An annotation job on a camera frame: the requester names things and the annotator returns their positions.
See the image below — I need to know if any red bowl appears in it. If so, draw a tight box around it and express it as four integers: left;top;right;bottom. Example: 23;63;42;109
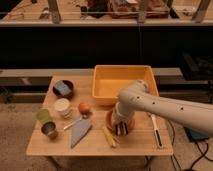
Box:
105;110;135;133

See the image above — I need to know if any yellow plastic bin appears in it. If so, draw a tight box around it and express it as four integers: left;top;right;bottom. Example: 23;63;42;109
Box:
92;65;159;106

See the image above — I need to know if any blue floor box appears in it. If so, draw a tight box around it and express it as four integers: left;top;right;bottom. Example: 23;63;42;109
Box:
184;128;209;142

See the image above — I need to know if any metal cup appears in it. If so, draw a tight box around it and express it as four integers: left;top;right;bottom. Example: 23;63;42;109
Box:
41;122;58;139

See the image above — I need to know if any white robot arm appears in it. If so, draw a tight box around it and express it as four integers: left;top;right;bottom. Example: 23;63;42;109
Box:
112;80;213;137

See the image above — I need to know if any blue sponge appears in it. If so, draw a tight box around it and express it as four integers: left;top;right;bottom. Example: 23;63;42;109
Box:
55;81;71;96

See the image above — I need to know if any black cable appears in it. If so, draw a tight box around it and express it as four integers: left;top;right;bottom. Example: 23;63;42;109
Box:
165;119;213;171

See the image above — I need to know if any orange ball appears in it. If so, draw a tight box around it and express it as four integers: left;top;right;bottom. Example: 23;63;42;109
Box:
78;102;90;114

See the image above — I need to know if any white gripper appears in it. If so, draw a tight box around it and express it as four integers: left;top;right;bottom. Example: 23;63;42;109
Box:
112;102;131;136

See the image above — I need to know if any white cup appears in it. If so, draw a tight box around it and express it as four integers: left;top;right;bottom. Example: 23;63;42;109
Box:
54;98;71;118

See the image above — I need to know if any grey trowel spatula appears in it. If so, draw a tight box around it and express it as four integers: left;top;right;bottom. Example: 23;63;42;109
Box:
63;116;92;148

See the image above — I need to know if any green cup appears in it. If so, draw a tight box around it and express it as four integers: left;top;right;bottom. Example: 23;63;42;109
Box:
36;109;52;125

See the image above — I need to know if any wooden table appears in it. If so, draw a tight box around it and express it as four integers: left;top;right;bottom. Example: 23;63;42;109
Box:
26;76;173;157

